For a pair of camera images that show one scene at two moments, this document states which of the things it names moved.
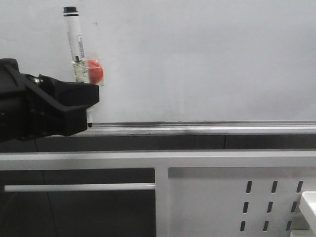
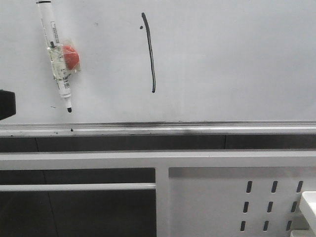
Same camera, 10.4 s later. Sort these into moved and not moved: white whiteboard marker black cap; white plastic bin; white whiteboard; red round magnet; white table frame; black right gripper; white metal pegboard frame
Moved: black right gripper; red round magnet; white whiteboard marker black cap
Not moved: white metal pegboard frame; white plastic bin; white table frame; white whiteboard
